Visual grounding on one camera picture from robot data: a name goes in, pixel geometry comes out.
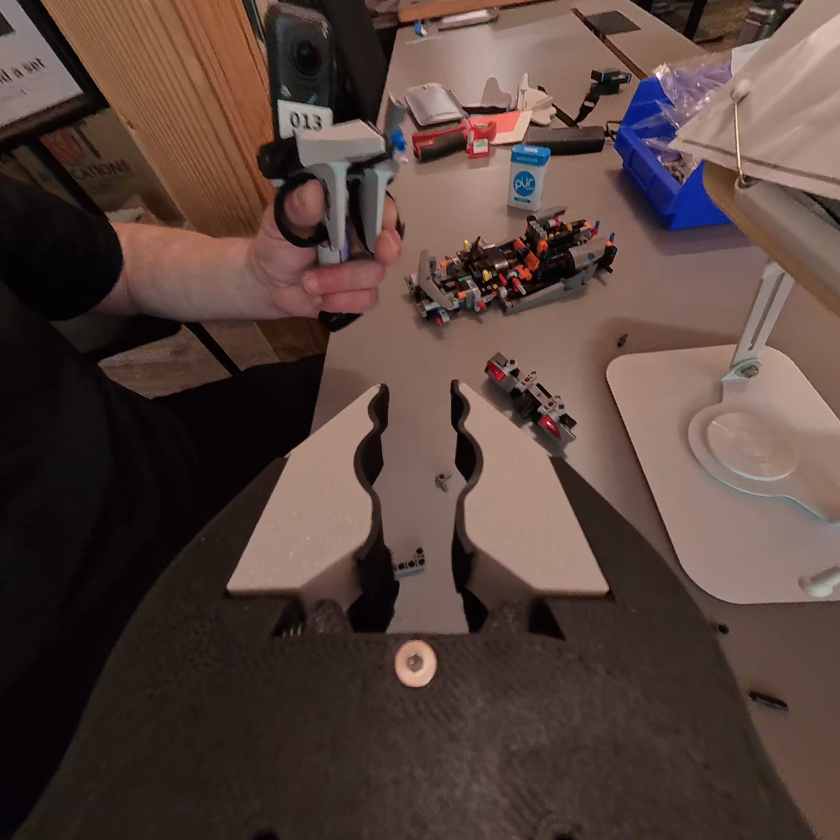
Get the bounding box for grey red lego subassembly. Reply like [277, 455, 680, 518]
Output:
[484, 352, 578, 454]

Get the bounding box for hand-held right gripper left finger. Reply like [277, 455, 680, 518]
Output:
[226, 384, 391, 600]

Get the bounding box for person's black clothing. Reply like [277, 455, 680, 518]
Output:
[0, 282, 326, 840]

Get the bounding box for person's left forearm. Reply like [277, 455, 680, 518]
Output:
[0, 174, 260, 324]

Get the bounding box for red black hand tool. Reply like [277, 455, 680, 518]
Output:
[411, 118, 497, 164]

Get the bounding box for cardboard box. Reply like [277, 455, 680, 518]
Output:
[0, 108, 188, 227]

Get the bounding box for instruction booklet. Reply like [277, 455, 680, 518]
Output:
[669, 0, 840, 201]

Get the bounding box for black office chair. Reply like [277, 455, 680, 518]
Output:
[331, 0, 388, 122]

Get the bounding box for framed tag poster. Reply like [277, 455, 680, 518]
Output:
[0, 0, 109, 142]

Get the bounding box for clear plastic bags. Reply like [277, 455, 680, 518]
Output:
[646, 59, 736, 185]

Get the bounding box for lego car chassis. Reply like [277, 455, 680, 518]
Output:
[403, 206, 619, 326]

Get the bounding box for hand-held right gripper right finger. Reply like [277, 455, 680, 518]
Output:
[449, 379, 611, 600]

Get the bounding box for blue storage bin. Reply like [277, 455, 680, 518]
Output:
[613, 77, 732, 231]

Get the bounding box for black power bank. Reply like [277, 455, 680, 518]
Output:
[525, 125, 606, 156]

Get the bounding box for silver pouch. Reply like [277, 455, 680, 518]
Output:
[403, 82, 468, 126]

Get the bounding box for white book stand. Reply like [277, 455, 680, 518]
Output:
[605, 161, 840, 605]

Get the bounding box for red white card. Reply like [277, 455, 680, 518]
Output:
[489, 110, 532, 145]

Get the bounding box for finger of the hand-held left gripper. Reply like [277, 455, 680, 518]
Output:
[356, 155, 403, 199]
[292, 119, 389, 193]

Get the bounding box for wooden desk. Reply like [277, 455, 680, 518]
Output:
[397, 0, 526, 24]

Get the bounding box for person's left hand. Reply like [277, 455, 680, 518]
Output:
[248, 184, 404, 319]

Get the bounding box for grey lego connector blue pin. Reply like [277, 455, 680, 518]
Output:
[384, 98, 409, 165]

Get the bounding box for white blue gum container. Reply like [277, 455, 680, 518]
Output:
[507, 143, 552, 212]

